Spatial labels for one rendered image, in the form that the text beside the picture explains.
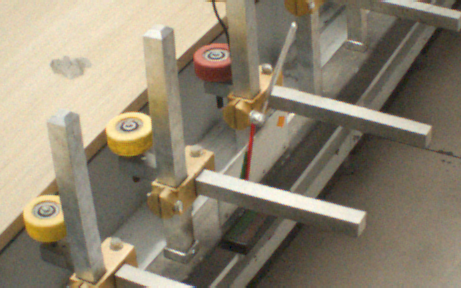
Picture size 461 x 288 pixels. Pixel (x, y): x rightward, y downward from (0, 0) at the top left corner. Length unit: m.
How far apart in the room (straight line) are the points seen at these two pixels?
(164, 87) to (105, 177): 0.38
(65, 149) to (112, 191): 0.57
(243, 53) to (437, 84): 1.80
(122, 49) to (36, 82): 0.18
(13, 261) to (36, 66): 0.43
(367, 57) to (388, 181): 0.86
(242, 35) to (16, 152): 0.43
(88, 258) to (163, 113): 0.27
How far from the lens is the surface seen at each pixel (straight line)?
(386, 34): 2.59
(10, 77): 2.14
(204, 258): 1.98
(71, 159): 1.58
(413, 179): 3.30
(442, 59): 3.87
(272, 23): 2.58
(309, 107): 2.04
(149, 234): 2.16
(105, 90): 2.05
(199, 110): 2.36
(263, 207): 1.86
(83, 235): 1.66
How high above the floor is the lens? 1.97
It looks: 35 degrees down
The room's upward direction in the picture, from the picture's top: 4 degrees counter-clockwise
